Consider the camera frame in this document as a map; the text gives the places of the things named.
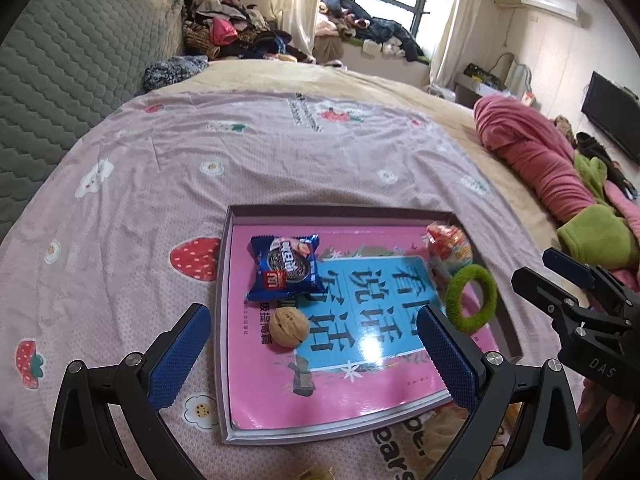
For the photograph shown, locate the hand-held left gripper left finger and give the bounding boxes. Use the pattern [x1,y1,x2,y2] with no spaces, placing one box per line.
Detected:
[49,302,213,480]

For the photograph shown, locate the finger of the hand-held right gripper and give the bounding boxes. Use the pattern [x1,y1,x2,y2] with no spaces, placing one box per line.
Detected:
[511,266,592,332]
[542,247,631,306]

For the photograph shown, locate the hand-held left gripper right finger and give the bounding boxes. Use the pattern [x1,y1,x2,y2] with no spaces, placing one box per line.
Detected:
[417,305,586,480]

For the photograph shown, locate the grey shallow box tray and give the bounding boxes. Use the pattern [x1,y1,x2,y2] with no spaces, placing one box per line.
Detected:
[215,205,523,446]

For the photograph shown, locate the green fuzzy ring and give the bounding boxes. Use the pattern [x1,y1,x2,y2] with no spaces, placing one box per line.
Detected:
[446,265,497,333]

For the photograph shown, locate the red and white toy egg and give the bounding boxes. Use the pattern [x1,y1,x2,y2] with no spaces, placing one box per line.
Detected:
[426,224,473,273]

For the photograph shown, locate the walnut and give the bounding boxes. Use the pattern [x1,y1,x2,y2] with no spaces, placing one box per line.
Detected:
[270,307,308,348]

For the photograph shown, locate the blue cookie packet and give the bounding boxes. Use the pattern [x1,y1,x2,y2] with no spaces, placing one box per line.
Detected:
[246,234,326,302]

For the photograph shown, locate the green blanket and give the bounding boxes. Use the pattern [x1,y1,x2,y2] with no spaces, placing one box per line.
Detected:
[556,152,637,268]

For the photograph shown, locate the pink and blue book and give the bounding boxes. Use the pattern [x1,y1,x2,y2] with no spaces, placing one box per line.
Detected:
[227,225,501,431]

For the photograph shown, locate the black garment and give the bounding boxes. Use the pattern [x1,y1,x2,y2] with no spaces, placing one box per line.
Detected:
[575,132,621,163]

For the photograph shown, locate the pink quilt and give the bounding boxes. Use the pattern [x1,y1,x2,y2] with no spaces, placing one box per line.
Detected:
[472,95,640,291]

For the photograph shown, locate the black television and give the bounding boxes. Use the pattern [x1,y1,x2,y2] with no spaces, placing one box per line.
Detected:
[581,71,640,166]

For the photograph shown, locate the pink printed bedsheet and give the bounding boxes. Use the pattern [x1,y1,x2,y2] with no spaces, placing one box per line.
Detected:
[0,91,596,480]

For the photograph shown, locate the cluttered side table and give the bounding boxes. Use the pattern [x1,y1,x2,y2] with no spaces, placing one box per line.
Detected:
[455,52,543,108]

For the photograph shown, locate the white air conditioner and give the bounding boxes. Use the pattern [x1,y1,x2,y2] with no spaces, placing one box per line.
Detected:
[520,0,581,21]

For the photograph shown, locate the cream curtain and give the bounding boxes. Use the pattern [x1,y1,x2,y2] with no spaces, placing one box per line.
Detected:
[430,0,501,86]
[270,0,328,63]

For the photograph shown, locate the dark blue patterned cloth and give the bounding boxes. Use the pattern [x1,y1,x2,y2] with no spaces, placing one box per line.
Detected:
[142,55,208,93]

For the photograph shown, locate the clothes on windowsill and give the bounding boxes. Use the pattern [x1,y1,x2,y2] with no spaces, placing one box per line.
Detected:
[315,0,431,66]

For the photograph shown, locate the grey quilted headboard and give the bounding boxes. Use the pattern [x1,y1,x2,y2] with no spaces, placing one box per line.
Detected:
[0,0,183,241]

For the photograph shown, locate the pile of clothes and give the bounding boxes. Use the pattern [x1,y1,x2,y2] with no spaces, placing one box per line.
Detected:
[182,0,316,63]

